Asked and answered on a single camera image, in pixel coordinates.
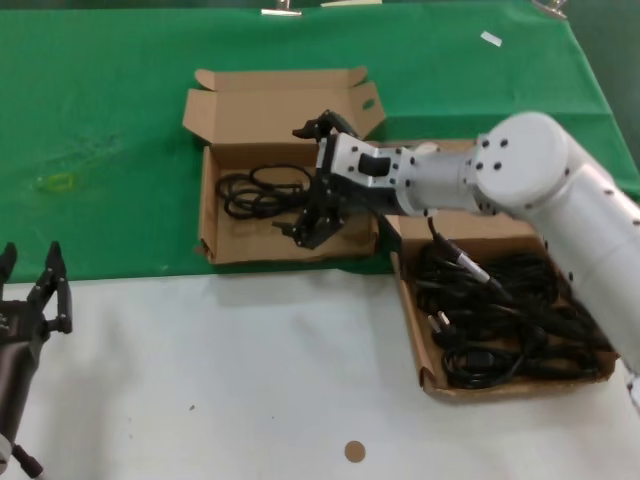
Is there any cable with silver connector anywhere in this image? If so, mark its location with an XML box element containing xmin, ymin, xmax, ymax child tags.
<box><xmin>426</xmin><ymin>213</ymin><xmax>507</xmax><ymax>302</ymax></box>

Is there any cardboard box with torn rim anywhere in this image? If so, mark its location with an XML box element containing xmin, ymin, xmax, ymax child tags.
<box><xmin>180</xmin><ymin>67</ymin><xmax>386</xmax><ymax>266</ymax></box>

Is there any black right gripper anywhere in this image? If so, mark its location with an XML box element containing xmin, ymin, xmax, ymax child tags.
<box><xmin>271</xmin><ymin>110</ymin><xmax>402</xmax><ymax>251</ymax></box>

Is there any yellow rubber band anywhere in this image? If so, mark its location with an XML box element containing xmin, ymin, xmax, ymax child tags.
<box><xmin>42</xmin><ymin>172</ymin><xmax>77</xmax><ymax>194</ymax></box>

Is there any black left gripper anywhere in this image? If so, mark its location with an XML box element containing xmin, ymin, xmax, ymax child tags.
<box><xmin>0</xmin><ymin>240</ymin><xmax>74</xmax><ymax>352</ymax></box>

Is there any cardboard box with round hole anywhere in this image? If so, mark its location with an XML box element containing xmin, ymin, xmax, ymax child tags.
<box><xmin>363</xmin><ymin>139</ymin><xmax>620</xmax><ymax>406</ymax></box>

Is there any green table cloth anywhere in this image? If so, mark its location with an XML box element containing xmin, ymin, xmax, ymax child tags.
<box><xmin>0</xmin><ymin>0</ymin><xmax>640</xmax><ymax>287</ymax></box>

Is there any round brown cardboard disc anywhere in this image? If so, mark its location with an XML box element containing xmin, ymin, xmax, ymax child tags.
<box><xmin>343</xmin><ymin>439</ymin><xmax>367</xmax><ymax>465</ymax></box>

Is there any black power cable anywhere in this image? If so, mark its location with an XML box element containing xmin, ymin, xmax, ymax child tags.
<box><xmin>413</xmin><ymin>238</ymin><xmax>569</xmax><ymax>312</ymax></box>
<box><xmin>215</xmin><ymin>164</ymin><xmax>315</xmax><ymax>222</ymax></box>
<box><xmin>442</xmin><ymin>344</ymin><xmax>601</xmax><ymax>390</ymax></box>
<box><xmin>427</xmin><ymin>308</ymin><xmax>501</xmax><ymax>350</ymax></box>
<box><xmin>529</xmin><ymin>293</ymin><xmax>615</xmax><ymax>352</ymax></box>

